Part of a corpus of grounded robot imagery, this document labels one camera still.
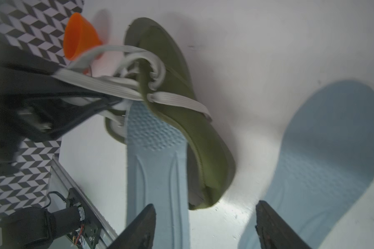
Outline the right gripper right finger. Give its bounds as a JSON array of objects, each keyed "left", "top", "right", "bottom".
[{"left": 256, "top": 200, "right": 311, "bottom": 249}]

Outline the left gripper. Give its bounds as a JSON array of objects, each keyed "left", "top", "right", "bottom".
[{"left": 0, "top": 31, "right": 124, "bottom": 169}]

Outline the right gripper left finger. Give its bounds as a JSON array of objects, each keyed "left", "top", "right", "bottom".
[{"left": 108, "top": 204, "right": 156, "bottom": 249}]

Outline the blue insole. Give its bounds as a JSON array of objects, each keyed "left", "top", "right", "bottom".
[
  {"left": 126, "top": 102, "right": 190, "bottom": 249},
  {"left": 236, "top": 79, "right": 374, "bottom": 249}
]

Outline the green shoe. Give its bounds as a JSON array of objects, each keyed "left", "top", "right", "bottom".
[{"left": 55, "top": 18, "right": 235, "bottom": 210}]

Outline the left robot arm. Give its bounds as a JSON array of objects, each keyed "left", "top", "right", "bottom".
[{"left": 0, "top": 39, "right": 121, "bottom": 249}]

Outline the orange plastic cup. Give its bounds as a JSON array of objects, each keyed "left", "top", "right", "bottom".
[{"left": 63, "top": 12, "right": 103, "bottom": 61}]

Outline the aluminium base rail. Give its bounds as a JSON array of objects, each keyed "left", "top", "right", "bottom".
[{"left": 44, "top": 156, "right": 117, "bottom": 249}]

